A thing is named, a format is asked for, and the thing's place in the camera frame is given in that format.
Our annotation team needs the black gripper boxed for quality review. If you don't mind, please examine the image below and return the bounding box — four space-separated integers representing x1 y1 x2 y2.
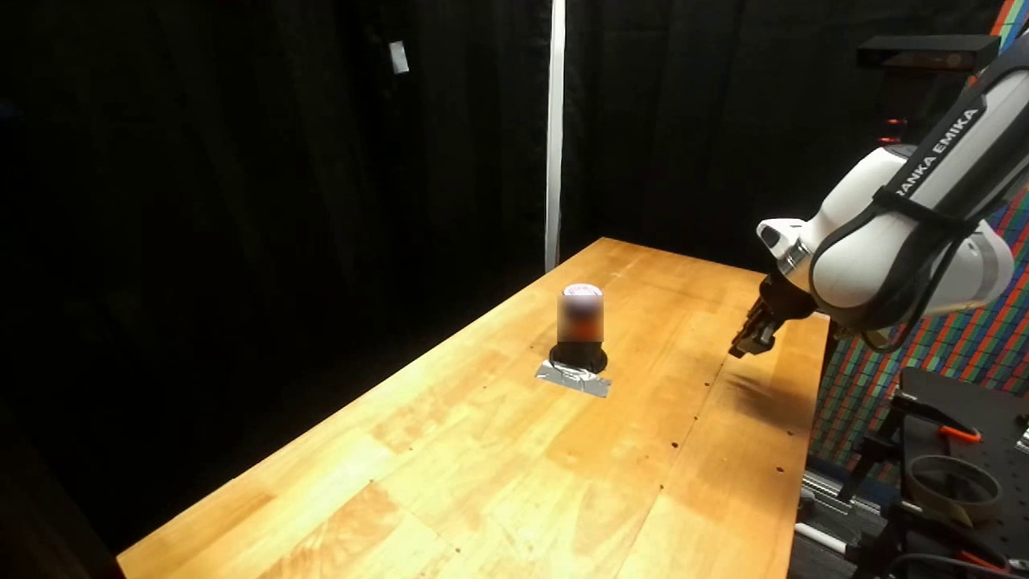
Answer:
728 272 822 360

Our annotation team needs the colourful patterned panel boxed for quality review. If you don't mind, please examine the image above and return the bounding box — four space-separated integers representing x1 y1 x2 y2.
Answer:
810 0 1029 475

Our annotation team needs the roll of tape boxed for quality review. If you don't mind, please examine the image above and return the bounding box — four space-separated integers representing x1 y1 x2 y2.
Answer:
905 452 1006 528

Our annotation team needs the black perforated board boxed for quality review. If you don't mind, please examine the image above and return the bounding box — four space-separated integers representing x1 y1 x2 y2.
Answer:
857 368 1029 572

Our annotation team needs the black shelf plate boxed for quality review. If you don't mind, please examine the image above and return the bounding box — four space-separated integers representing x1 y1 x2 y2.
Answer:
857 34 1003 72

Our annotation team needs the black curtain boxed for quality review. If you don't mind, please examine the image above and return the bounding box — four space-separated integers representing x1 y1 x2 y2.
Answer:
0 0 1018 579

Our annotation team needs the silver metal rail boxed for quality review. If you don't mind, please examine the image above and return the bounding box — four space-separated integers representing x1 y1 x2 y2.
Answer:
798 467 894 561

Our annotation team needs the orange clamp handle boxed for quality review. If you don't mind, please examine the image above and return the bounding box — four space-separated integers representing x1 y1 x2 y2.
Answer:
935 422 988 447

